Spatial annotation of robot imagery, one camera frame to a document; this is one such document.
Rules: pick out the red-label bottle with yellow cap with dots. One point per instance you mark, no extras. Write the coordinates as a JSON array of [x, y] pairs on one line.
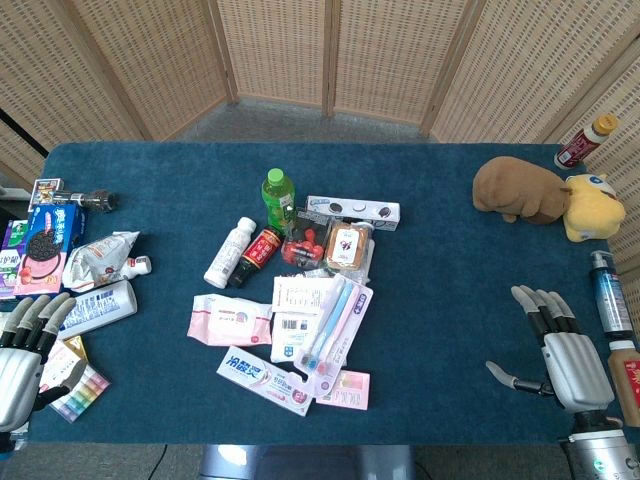
[[582, 142]]

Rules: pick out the white plastic bottle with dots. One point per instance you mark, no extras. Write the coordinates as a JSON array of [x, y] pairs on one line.
[[229, 252]]

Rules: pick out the toothbrush twin pack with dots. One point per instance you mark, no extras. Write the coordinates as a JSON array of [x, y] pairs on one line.
[[332, 325]]

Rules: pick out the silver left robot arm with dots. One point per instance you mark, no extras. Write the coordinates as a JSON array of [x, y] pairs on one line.
[[6, 440]]

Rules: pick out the small picture card box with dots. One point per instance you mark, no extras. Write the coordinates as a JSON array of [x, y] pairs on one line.
[[47, 189]]

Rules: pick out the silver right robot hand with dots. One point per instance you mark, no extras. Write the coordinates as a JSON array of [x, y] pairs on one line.
[[575, 370]]

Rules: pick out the packaged bread snack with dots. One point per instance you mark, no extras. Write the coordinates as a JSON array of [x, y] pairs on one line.
[[345, 245]]

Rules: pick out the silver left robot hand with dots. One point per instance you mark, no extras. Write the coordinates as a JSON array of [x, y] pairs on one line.
[[15, 367]]

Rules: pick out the silver snack bag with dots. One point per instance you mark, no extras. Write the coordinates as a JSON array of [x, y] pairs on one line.
[[97, 260]]

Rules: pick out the small pink box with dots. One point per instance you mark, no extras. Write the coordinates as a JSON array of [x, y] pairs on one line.
[[347, 390]]

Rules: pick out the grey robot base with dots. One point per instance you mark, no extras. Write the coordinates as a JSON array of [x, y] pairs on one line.
[[305, 462]]

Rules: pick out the blue pump dispenser bottle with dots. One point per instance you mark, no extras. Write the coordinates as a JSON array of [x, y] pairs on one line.
[[610, 295]]

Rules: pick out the green tea bottle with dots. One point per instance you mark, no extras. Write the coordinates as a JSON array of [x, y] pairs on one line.
[[278, 200]]

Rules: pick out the white blue tube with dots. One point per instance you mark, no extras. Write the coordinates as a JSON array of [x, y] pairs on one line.
[[100, 307]]

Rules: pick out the brown plush toy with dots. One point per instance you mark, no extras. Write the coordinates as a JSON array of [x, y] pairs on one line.
[[520, 190]]

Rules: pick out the white sachet with barcode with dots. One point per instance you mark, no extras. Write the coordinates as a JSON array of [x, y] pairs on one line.
[[292, 320]]

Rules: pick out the white pink toothpaste box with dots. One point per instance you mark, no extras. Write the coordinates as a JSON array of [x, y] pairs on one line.
[[260, 380]]

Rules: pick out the small white red-label bottle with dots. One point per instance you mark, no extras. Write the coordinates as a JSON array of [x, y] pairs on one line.
[[137, 265]]

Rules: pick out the white gold tea box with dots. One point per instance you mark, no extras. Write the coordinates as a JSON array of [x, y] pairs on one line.
[[67, 355]]

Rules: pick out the bamboo folding screen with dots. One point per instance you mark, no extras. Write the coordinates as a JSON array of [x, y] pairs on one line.
[[320, 55]]

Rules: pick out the yellow plush toy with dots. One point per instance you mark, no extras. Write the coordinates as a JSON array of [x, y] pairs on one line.
[[595, 207]]

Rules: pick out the dark blue table cloth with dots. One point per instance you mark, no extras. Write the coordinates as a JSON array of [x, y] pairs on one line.
[[400, 320]]

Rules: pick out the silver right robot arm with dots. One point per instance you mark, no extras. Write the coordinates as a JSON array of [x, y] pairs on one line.
[[600, 442]]

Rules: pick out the pink wet wipes pack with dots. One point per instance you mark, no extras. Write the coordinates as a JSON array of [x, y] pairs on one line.
[[229, 320]]

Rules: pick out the brown drink bottle white cap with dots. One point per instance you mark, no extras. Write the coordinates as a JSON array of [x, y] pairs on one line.
[[625, 380]]

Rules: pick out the pastel colour block pack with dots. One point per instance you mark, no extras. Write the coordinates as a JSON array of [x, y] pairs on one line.
[[82, 395]]

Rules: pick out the white oreo cookie box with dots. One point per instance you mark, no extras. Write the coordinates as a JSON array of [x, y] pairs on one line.
[[352, 211]]

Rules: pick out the clear box of red items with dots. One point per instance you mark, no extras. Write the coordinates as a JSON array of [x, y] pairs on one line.
[[304, 239]]

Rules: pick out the blue oreo cookie box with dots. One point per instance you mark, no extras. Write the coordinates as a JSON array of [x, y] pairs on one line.
[[47, 250]]

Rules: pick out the dark red-label sauce bottle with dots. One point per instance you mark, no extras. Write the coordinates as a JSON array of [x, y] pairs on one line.
[[255, 256]]

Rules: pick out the purple green snack box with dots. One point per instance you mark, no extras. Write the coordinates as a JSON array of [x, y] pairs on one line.
[[12, 257]]

